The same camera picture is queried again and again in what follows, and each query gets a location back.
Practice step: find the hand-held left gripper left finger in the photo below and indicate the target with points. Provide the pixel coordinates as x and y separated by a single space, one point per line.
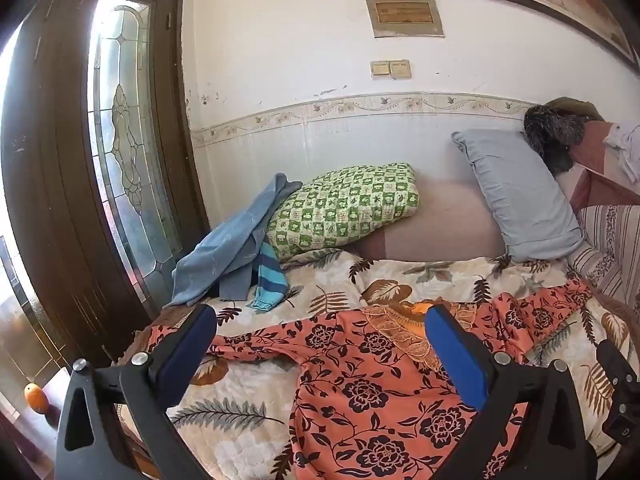
192 340

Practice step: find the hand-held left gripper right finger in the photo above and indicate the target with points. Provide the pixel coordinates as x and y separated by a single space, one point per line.
455 355

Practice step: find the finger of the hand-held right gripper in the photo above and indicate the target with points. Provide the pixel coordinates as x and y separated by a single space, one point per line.
617 365

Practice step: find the orange floral garment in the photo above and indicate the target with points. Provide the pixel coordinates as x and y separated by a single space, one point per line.
360 360

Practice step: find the teal striped garment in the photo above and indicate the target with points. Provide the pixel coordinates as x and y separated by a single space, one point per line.
267 275

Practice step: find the blue-grey cloth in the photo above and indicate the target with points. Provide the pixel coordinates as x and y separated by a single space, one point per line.
225 245

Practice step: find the leaf-printed cream blanket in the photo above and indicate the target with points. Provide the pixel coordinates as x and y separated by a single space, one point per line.
240 435

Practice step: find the striped sofa cushion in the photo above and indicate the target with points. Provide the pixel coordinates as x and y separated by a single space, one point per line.
610 245

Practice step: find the pink cushion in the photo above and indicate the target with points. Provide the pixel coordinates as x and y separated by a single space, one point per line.
440 220

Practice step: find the orange fruit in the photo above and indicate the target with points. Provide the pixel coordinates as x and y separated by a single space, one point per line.
35 399

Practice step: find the grey-blue pillow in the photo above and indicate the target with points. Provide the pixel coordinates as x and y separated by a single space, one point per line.
520 195

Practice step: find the green checkered pillow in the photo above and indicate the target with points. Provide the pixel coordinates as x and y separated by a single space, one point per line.
340 205

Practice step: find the white cloth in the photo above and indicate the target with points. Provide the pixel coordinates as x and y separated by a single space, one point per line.
625 152

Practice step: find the wooden door with patterned glass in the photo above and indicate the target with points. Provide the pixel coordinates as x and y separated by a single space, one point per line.
55 160

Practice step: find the dark furry item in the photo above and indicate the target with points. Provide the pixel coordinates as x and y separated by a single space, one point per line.
552 132

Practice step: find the olive cloth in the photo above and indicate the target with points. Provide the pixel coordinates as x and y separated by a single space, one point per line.
575 107

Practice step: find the beige light switch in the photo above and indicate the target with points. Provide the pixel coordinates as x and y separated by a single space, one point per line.
380 68
400 69

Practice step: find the framed wall plaque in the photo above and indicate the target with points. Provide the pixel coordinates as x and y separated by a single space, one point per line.
404 12

